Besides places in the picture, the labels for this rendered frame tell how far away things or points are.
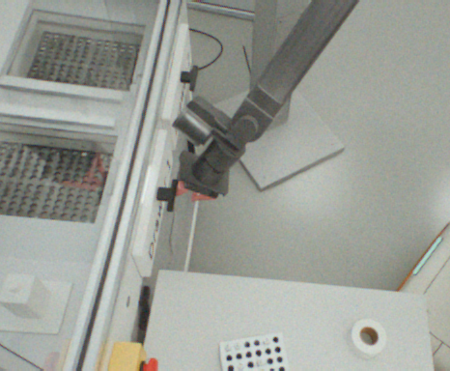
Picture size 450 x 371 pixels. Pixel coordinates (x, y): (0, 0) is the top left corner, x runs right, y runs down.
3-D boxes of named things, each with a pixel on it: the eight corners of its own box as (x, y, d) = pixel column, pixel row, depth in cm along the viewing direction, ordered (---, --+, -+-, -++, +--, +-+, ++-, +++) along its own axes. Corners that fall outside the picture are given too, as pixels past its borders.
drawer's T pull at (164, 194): (179, 182, 95) (178, 178, 94) (173, 213, 91) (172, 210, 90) (160, 180, 95) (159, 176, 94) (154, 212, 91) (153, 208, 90)
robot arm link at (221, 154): (240, 160, 80) (253, 141, 83) (209, 133, 78) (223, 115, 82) (221, 180, 85) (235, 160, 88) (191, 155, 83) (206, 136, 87)
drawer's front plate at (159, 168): (173, 160, 107) (167, 128, 97) (150, 277, 93) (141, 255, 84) (165, 159, 107) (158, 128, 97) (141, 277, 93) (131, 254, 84)
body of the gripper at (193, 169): (178, 154, 90) (194, 132, 84) (225, 171, 95) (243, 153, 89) (175, 183, 87) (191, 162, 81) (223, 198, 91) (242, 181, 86)
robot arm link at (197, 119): (261, 128, 75) (268, 112, 83) (204, 77, 73) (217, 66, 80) (217, 178, 81) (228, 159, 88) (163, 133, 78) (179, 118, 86)
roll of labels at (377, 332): (360, 317, 99) (365, 311, 95) (387, 341, 97) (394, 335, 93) (340, 340, 96) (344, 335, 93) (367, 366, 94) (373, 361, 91)
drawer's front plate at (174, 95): (191, 61, 122) (187, 22, 112) (175, 152, 108) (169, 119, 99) (184, 60, 122) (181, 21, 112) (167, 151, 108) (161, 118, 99)
